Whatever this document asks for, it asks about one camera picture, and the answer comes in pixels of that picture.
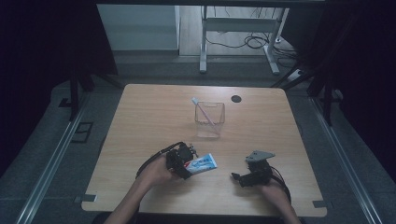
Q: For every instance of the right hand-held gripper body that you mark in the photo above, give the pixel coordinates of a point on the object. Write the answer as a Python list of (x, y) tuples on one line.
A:
[(260, 169)]

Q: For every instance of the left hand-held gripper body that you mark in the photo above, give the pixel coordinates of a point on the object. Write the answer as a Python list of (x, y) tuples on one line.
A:
[(178, 157)]

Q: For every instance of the white blue red toothpaste tube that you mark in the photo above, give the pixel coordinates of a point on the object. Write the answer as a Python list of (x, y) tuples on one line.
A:
[(201, 164)]

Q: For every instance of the clear plastic cup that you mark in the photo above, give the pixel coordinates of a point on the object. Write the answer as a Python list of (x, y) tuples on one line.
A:
[(209, 121)]

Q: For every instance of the pink white toothbrush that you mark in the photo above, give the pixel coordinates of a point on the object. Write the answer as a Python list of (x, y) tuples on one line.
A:
[(204, 112)]

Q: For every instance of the person's left hand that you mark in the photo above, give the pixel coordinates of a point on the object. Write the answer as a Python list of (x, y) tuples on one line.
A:
[(155, 172)]

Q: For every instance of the person's right hand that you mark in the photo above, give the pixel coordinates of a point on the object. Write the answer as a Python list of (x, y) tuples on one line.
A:
[(275, 194)]

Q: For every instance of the black round table grommet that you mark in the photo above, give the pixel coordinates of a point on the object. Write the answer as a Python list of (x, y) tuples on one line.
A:
[(236, 99)]

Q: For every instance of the black metal stand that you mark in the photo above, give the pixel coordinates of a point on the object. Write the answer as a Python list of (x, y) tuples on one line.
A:
[(327, 102), (74, 96)]

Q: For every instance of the white power strip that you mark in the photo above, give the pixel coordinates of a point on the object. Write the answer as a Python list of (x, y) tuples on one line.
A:
[(295, 75)]

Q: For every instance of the dark curtain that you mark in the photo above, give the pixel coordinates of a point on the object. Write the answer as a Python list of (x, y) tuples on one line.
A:
[(364, 77), (46, 62)]

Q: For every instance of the aluminium floor rail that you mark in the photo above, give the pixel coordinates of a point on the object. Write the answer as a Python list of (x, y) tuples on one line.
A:
[(345, 168), (49, 168)]

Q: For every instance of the white metal desk frame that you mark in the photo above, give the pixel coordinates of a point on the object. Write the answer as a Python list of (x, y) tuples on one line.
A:
[(239, 24)]

